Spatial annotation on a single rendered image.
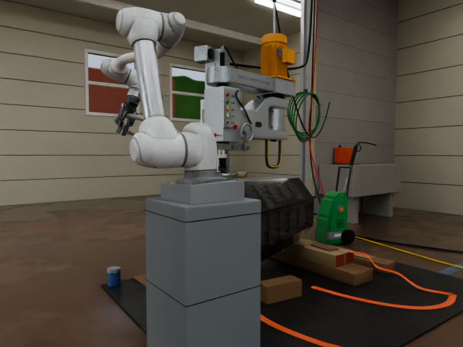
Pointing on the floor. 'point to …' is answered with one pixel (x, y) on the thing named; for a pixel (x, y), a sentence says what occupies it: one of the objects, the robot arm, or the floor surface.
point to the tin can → (114, 276)
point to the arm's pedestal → (203, 273)
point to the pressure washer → (334, 217)
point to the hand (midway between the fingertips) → (122, 129)
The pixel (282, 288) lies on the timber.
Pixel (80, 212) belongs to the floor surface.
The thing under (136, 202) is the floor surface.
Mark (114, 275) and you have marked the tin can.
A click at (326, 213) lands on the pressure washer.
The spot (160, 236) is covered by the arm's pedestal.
